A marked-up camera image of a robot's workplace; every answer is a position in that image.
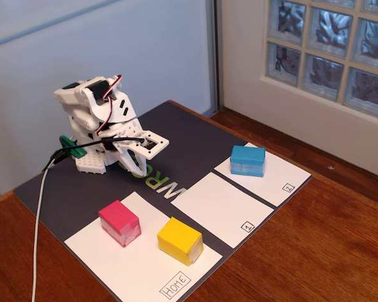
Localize green clamp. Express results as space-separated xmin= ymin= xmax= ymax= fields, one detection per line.
xmin=59 ymin=135 xmax=88 ymax=159

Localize white paper sheet marked 2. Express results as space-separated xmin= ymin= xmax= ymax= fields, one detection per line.
xmin=214 ymin=142 xmax=312 ymax=208

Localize white paper sheet marked 1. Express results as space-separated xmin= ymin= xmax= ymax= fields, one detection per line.
xmin=170 ymin=172 xmax=275 ymax=249

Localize yellow box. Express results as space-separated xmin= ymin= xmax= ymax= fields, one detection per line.
xmin=156 ymin=216 xmax=205 ymax=267

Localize aluminium door frame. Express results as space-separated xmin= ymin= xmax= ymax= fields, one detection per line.
xmin=205 ymin=0 xmax=223 ymax=117

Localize pink box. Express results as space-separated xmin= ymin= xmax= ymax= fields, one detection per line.
xmin=98 ymin=199 xmax=142 ymax=248

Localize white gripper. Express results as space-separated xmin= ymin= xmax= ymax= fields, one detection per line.
xmin=108 ymin=121 xmax=147 ymax=177

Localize dark grey mat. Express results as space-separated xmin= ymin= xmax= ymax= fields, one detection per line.
xmin=13 ymin=99 xmax=312 ymax=302

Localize red white black servo wire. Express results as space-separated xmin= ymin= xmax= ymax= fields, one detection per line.
xmin=97 ymin=74 xmax=123 ymax=136

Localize glass block window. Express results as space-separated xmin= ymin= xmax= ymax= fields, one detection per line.
xmin=264 ymin=0 xmax=378 ymax=122

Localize white cable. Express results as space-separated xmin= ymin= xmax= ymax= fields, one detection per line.
xmin=30 ymin=168 xmax=50 ymax=302

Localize black cable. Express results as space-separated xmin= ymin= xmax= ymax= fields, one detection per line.
xmin=40 ymin=137 xmax=146 ymax=172

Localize blue box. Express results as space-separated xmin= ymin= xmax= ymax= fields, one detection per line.
xmin=229 ymin=145 xmax=266 ymax=178

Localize white paper sheet marked home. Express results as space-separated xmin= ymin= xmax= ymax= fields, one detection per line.
xmin=64 ymin=191 xmax=224 ymax=302

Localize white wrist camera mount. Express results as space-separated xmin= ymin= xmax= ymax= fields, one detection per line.
xmin=113 ymin=130 xmax=170 ymax=160

